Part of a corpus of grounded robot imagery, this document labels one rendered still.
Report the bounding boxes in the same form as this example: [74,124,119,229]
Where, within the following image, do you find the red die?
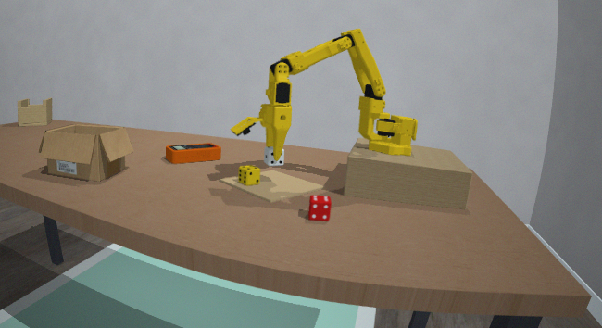
[308,196,332,221]

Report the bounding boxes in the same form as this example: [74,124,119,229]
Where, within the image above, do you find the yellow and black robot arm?
[266,29,416,156]

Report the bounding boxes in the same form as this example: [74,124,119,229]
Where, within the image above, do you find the orange digital multimeter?
[166,143,221,164]

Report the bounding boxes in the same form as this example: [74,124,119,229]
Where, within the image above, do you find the white die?
[264,146,284,166]

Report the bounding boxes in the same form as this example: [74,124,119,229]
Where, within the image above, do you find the yellow die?
[238,165,260,186]

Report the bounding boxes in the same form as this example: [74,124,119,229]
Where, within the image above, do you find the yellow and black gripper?
[231,104,292,161]

